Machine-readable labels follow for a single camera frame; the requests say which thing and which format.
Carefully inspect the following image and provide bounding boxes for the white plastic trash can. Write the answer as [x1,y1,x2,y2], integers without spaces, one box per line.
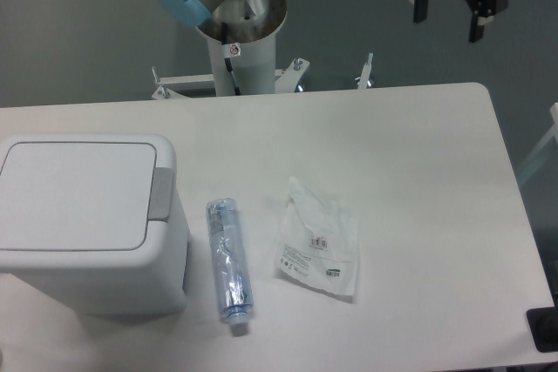
[1,133,191,315]

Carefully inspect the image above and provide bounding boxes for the white trash can lid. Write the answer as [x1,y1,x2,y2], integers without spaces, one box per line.
[1,142,156,251]

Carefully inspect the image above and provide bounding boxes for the white plastic packaging bag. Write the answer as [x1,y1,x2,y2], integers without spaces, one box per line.
[274,177,359,298]

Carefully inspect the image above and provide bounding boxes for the black device at table edge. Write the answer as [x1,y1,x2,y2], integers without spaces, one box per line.
[527,307,557,353]

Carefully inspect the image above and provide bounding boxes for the clear plastic water bottle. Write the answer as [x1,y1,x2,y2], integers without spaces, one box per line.
[206,198,254,337]

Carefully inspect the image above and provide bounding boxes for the white frame at right edge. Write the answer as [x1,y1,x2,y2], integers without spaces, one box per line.
[516,103,557,187]

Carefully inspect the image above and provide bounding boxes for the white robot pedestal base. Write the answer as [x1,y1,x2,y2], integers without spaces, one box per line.
[150,31,376,101]

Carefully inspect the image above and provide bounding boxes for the black cable on pedestal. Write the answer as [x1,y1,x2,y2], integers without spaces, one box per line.
[221,22,242,97]

